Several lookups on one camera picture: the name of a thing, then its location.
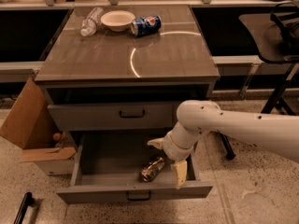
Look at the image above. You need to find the blue pepsi can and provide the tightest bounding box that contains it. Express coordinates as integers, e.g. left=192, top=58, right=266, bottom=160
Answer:
left=131, top=15, right=162, bottom=37

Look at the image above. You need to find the clear plastic water bottle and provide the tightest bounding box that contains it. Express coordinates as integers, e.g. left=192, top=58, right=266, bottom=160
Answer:
left=80, top=7, right=104, bottom=36

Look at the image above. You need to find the brown cardboard box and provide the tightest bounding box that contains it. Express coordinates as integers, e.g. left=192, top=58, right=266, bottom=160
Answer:
left=0, top=78, right=76, bottom=175

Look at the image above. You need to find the black lower drawer handle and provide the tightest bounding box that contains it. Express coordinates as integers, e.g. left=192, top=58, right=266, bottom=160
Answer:
left=126, top=191, right=151, bottom=202

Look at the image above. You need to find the black bar on floor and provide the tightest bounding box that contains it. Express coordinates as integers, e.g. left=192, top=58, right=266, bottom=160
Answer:
left=13, top=192, right=35, bottom=224

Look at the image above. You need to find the grey drawer cabinet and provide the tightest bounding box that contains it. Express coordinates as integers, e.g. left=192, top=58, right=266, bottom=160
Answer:
left=36, top=6, right=220, bottom=147

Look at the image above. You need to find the white bowl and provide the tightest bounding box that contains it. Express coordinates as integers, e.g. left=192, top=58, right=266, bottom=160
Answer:
left=101, top=10, right=135, bottom=32

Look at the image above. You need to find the black upper drawer handle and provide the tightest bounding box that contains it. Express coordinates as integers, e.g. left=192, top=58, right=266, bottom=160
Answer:
left=119, top=109, right=146, bottom=119

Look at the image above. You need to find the small orange ball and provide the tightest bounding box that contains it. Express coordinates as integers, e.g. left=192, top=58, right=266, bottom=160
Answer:
left=52, top=133, right=62, bottom=142

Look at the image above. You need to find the black drawer handle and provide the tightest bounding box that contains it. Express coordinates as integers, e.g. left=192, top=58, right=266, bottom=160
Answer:
left=119, top=109, right=146, bottom=119
left=126, top=191, right=151, bottom=202

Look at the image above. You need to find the open grey lower drawer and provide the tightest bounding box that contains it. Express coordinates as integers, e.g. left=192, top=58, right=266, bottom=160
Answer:
left=57, top=128, right=212, bottom=203

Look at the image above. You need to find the closed grey upper drawer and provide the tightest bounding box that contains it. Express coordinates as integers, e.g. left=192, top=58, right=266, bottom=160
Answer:
left=48, top=102, right=178, bottom=131

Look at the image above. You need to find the black chair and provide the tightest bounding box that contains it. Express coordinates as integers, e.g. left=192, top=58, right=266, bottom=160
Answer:
left=208, top=2, right=299, bottom=161

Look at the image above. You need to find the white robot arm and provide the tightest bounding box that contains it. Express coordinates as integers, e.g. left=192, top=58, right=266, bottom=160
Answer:
left=148, top=100, right=299, bottom=188

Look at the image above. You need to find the orange soda can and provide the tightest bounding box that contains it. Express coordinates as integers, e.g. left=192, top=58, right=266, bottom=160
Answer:
left=140, top=156, right=164, bottom=182

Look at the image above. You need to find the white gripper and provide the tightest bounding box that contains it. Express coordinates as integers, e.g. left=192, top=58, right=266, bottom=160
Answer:
left=147, top=122, right=201, bottom=189

